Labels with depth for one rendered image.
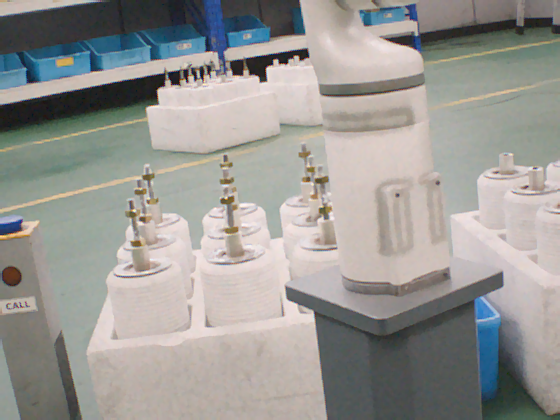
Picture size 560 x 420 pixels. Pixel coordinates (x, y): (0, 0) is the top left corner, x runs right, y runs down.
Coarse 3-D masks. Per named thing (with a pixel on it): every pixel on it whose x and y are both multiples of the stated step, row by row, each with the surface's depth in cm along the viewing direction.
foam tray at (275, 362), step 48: (192, 288) 128; (96, 336) 108; (144, 336) 106; (192, 336) 104; (240, 336) 104; (288, 336) 105; (96, 384) 105; (144, 384) 105; (192, 384) 105; (240, 384) 106; (288, 384) 106
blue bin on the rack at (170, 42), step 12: (144, 36) 595; (156, 36) 628; (168, 36) 634; (180, 36) 627; (192, 36) 612; (156, 48) 585; (168, 48) 583; (180, 48) 588; (192, 48) 594; (204, 48) 599
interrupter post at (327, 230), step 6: (318, 222) 110; (324, 222) 109; (330, 222) 109; (324, 228) 109; (330, 228) 109; (324, 234) 109; (330, 234) 109; (324, 240) 109; (330, 240) 109; (336, 240) 110
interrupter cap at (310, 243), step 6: (318, 234) 113; (306, 240) 111; (312, 240) 111; (318, 240) 112; (300, 246) 109; (306, 246) 108; (312, 246) 108; (318, 246) 108; (324, 246) 108; (330, 246) 107; (336, 246) 107
